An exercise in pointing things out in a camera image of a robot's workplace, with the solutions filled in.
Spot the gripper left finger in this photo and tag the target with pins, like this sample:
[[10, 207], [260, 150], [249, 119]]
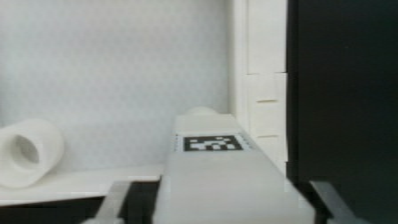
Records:
[[129, 204]]

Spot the white L-shaped corner guide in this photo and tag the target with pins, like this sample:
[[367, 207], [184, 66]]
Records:
[[267, 77]]

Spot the white desk top tray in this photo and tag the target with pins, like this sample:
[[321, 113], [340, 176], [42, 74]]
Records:
[[111, 64]]

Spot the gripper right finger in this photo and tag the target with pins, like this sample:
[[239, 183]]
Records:
[[344, 216]]

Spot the white desk leg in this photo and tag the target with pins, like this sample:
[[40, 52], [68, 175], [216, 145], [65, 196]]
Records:
[[223, 186]]

